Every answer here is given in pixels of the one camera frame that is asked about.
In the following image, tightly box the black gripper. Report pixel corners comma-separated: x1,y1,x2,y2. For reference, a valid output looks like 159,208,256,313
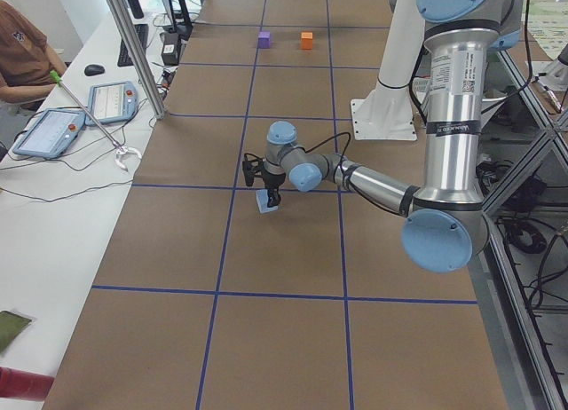
261,170,284,208

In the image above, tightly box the light blue foam block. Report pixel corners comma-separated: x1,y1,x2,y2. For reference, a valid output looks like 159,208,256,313
256,189,279,214

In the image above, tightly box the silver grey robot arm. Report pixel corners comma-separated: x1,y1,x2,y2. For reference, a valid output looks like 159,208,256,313
242,0,525,272

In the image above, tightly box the purple foam block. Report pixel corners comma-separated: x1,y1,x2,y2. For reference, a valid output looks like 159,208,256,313
257,30,272,49

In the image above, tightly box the orange foam block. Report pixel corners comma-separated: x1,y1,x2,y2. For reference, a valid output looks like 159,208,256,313
300,31,313,51

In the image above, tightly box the brown kraft paper mat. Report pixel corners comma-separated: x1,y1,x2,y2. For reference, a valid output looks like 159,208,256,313
44,0,507,409

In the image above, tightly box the grabber reach tool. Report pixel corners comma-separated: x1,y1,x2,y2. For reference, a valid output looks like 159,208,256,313
50,69,142,171

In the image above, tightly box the black power adapter box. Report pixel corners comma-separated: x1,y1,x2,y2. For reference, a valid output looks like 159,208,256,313
161,32,181,67

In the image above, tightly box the far blue teach pendant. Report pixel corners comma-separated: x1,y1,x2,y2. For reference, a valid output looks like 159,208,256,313
88,81,138,124

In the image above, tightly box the blue teach pendant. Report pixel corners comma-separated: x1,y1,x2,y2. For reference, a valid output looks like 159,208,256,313
88,81,138,124
12,109,85,159

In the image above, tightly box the black keyboard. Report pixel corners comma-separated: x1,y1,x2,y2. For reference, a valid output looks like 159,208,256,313
116,23,150,68

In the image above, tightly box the black computer mouse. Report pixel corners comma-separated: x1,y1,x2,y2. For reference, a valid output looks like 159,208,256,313
83,64,106,77

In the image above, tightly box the near blue teach pendant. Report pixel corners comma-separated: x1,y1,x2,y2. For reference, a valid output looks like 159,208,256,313
12,109,85,159

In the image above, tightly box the person in brown shirt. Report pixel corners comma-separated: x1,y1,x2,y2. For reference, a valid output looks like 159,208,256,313
1,1,67,111

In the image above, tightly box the green bean bag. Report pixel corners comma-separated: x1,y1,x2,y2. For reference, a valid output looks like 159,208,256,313
0,311,32,352

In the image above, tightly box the red cylinder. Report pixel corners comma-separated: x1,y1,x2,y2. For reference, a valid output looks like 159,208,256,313
1,367,54,401

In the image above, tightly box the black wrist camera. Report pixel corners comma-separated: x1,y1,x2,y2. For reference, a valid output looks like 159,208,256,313
241,153,264,187

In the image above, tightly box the black camera cable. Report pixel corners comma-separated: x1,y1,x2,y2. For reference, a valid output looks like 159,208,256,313
304,132,351,180

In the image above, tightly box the white pedestal column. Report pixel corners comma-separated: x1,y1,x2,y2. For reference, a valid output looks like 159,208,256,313
351,0,425,141

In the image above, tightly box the aluminium frame post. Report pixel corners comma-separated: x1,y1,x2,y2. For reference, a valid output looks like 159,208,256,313
106,0,166,120

